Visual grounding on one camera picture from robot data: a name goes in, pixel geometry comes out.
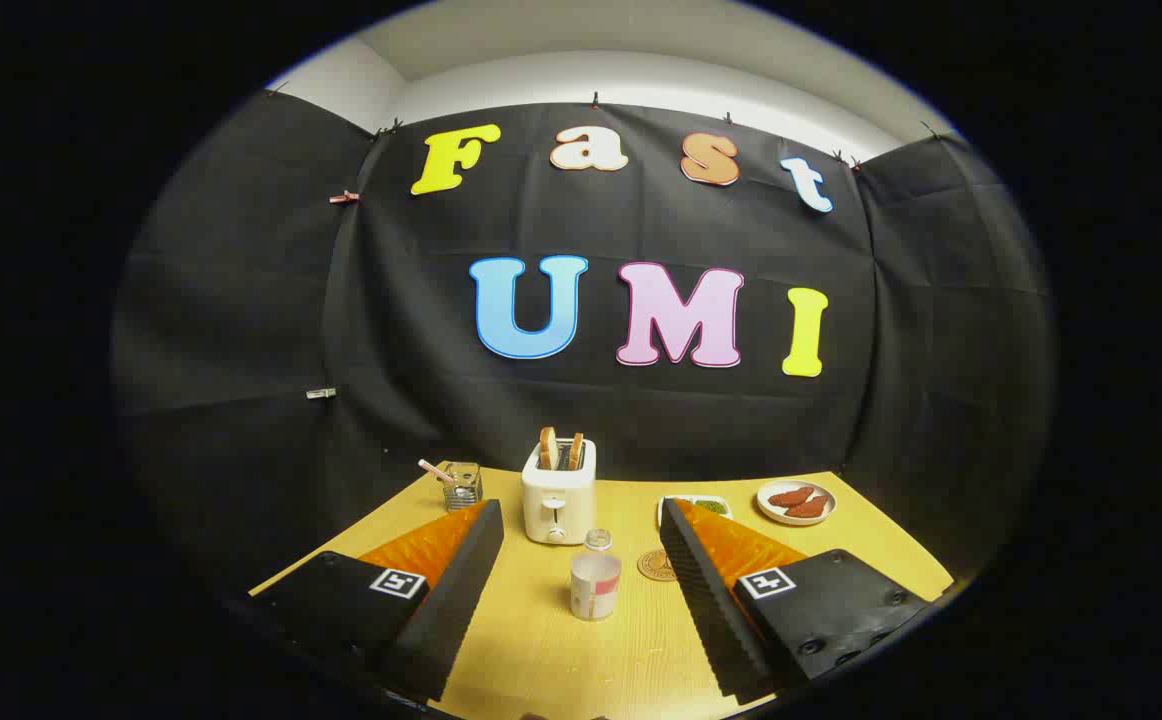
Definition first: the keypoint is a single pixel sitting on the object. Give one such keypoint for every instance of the toast bread slice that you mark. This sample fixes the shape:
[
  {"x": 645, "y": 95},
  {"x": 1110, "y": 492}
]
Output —
[
  {"x": 547, "y": 445},
  {"x": 576, "y": 448}
]

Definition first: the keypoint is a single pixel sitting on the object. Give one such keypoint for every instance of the white toaster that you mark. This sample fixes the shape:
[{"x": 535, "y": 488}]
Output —
[{"x": 558, "y": 500}]

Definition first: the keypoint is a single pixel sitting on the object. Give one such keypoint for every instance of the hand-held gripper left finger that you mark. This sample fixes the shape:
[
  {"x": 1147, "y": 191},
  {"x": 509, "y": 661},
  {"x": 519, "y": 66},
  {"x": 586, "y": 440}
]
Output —
[{"x": 451, "y": 610}]

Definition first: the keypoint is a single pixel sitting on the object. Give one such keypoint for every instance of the wooden table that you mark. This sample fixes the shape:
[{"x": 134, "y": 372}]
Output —
[{"x": 541, "y": 650}]

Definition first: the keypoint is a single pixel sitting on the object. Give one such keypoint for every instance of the white oval plate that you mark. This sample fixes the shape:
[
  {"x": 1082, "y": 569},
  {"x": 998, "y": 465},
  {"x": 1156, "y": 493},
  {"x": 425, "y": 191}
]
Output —
[{"x": 793, "y": 519}]

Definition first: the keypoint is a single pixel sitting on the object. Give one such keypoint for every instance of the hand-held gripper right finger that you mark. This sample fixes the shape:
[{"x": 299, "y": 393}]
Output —
[{"x": 711, "y": 620}]

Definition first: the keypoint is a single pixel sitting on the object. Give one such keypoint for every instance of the red meat piece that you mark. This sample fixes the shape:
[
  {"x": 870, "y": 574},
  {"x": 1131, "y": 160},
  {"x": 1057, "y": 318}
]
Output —
[
  {"x": 809, "y": 508},
  {"x": 789, "y": 497}
]

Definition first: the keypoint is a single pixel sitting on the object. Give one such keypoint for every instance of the green beans pile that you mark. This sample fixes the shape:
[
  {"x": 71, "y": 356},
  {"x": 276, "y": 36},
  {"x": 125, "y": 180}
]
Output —
[{"x": 711, "y": 506}]

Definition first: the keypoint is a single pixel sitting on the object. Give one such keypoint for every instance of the white divided dish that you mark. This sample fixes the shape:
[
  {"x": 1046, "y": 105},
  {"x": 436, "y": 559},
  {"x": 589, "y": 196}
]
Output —
[{"x": 685, "y": 500}]

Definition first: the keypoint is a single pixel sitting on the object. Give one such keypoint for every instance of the clear juice bottle red label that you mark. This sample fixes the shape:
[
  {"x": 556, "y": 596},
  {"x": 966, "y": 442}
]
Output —
[{"x": 596, "y": 585}]

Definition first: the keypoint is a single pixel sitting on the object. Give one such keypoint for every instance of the round wooden coaster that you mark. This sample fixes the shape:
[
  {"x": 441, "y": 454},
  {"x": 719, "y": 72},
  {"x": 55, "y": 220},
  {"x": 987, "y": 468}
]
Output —
[{"x": 654, "y": 566}]

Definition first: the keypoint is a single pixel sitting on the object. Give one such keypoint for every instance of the pink clip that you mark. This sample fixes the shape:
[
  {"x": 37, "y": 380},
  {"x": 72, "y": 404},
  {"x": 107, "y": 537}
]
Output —
[{"x": 344, "y": 197}]

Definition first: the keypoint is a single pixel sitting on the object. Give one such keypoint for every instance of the striped straw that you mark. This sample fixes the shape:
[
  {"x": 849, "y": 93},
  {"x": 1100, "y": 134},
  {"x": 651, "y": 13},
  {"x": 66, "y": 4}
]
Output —
[{"x": 433, "y": 470}]

